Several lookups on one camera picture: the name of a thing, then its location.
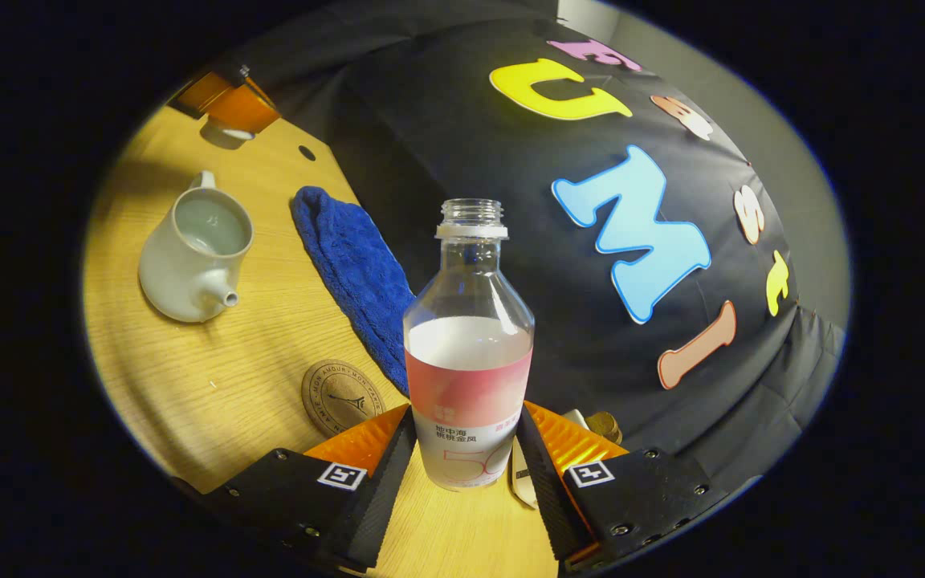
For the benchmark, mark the clear plastic water bottle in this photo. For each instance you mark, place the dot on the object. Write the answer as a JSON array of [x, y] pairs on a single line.
[[466, 385]]

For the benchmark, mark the brown toast slice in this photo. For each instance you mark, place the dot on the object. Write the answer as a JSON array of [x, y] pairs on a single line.
[[605, 427]]

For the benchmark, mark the white toaster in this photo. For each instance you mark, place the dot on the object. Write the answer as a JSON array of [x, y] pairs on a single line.
[[523, 482]]

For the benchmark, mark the blue towel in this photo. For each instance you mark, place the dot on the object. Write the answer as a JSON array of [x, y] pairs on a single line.
[[350, 265]]

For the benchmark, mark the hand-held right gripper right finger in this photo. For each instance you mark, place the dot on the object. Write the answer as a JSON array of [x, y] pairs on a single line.
[[547, 498]]

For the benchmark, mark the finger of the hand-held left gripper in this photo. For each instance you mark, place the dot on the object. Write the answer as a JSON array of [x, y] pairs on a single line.
[[246, 108], [193, 92]]

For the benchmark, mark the round cork coaster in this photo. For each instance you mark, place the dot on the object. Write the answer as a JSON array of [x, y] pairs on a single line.
[[334, 397]]

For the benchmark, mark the white ceramic teacup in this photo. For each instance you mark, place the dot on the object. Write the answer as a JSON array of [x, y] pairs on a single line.
[[181, 281]]

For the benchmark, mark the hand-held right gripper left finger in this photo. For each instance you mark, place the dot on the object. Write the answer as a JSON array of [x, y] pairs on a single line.
[[374, 498]]

